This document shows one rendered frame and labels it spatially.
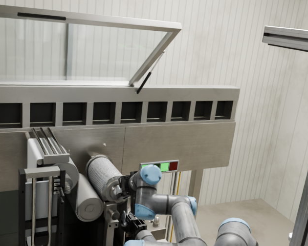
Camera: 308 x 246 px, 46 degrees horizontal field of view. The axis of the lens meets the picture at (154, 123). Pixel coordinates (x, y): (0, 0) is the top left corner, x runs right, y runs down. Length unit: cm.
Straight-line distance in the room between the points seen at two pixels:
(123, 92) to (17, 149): 58
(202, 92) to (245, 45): 188
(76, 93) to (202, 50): 207
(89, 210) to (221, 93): 104
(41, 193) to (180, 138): 95
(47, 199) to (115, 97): 67
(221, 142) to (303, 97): 200
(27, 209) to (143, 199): 44
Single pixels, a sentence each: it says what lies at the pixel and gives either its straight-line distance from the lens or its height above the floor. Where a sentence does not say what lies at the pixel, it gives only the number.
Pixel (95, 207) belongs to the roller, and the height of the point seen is 118.
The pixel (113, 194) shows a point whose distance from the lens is 166.
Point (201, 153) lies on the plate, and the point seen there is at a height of 125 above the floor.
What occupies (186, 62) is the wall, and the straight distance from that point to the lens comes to 361.
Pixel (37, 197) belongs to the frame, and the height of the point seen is 132.
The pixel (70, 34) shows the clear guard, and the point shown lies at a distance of 146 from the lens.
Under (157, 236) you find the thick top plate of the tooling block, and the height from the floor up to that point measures 99.
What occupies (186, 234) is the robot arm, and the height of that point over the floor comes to 143.
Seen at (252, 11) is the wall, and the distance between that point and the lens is 394.
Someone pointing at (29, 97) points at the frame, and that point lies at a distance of 177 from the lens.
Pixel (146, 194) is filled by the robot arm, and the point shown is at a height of 140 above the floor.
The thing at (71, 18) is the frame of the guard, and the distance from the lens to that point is 136.
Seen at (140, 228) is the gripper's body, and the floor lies 115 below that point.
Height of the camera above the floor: 203
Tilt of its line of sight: 16 degrees down
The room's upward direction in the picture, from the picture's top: 6 degrees clockwise
